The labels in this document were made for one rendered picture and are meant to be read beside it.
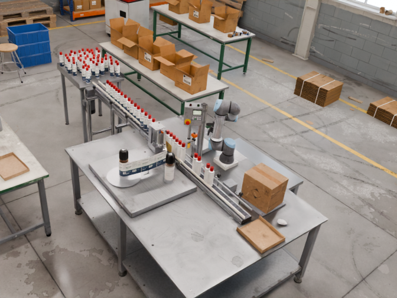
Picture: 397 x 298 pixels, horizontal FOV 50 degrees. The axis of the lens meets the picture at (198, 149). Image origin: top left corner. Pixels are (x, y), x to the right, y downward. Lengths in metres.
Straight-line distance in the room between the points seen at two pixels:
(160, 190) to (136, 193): 0.21
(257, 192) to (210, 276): 0.89
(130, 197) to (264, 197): 1.14
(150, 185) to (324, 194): 2.54
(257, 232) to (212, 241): 0.40
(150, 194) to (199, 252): 0.72
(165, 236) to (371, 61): 6.33
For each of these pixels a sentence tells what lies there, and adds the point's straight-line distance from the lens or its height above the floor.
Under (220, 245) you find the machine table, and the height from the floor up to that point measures 0.83.
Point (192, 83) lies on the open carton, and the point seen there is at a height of 0.94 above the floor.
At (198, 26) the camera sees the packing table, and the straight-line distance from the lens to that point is 8.16.
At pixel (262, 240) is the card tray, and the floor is 0.83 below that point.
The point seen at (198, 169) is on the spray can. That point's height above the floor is 0.96.
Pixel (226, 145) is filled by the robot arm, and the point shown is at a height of 1.07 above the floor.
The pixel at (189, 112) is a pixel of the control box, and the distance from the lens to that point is 3.83.
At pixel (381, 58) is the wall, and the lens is 8.74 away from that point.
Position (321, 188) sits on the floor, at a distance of 5.65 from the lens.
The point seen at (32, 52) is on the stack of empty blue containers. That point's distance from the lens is 8.22.
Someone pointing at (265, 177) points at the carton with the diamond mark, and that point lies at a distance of 3.68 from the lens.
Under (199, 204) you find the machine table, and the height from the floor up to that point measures 0.83.
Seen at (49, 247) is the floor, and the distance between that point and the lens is 4.58.
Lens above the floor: 3.29
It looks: 34 degrees down
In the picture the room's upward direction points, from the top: 6 degrees clockwise
